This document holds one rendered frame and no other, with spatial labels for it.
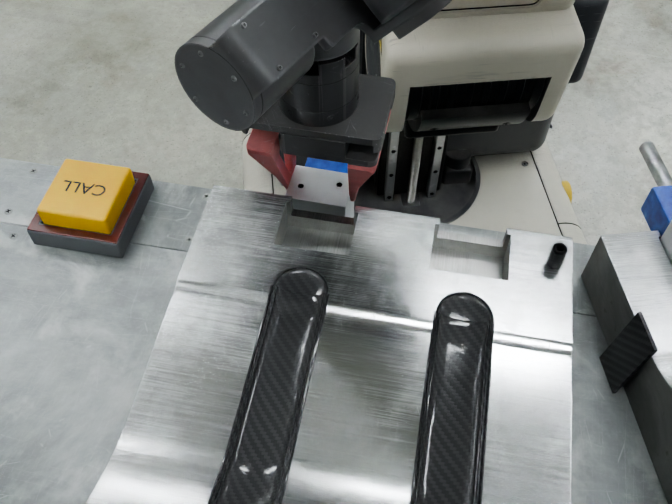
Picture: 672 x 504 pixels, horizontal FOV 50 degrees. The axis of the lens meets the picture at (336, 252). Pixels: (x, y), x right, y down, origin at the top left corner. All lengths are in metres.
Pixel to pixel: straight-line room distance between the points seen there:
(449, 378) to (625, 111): 1.64
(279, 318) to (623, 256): 0.26
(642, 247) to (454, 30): 0.35
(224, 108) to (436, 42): 0.43
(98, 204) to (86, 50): 1.60
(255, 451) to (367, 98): 0.25
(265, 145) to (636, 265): 0.29
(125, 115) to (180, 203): 1.32
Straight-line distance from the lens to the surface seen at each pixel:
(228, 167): 1.78
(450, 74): 0.83
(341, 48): 0.46
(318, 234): 0.53
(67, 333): 0.60
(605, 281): 0.58
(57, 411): 0.57
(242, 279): 0.48
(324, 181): 0.58
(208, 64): 0.40
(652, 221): 0.61
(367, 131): 0.50
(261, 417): 0.44
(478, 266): 0.53
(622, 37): 2.29
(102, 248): 0.62
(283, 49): 0.39
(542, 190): 1.39
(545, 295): 0.49
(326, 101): 0.48
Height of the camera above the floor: 1.28
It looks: 54 degrees down
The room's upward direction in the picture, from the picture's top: straight up
